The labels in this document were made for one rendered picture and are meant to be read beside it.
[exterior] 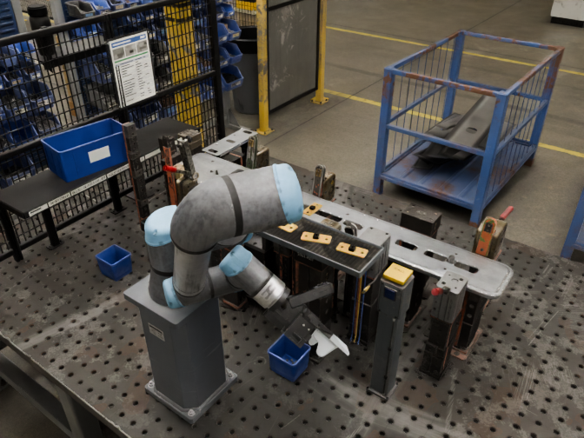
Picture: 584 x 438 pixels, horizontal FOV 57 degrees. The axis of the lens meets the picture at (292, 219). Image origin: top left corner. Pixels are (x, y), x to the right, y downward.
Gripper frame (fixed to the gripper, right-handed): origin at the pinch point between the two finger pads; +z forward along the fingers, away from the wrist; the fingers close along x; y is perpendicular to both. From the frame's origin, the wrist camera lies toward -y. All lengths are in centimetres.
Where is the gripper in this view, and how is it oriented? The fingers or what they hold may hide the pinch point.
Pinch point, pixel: (344, 346)
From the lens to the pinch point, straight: 134.1
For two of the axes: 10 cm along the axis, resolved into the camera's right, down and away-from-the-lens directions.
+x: 1.3, -0.3, -9.9
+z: 7.4, 6.7, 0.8
